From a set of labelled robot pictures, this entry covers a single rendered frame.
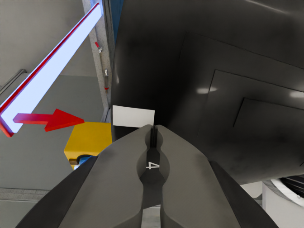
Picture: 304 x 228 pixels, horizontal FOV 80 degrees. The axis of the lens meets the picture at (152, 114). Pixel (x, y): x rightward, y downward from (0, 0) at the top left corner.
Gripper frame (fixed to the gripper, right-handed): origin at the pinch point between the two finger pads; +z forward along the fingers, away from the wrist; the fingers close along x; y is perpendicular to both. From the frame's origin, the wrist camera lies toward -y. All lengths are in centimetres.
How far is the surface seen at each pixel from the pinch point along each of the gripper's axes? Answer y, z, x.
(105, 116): 19.6, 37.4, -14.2
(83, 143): 17.8, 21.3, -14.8
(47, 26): 0, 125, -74
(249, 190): 51, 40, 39
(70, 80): 37, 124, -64
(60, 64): -1.4, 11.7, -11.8
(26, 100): 0.2, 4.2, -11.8
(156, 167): 5.1, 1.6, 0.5
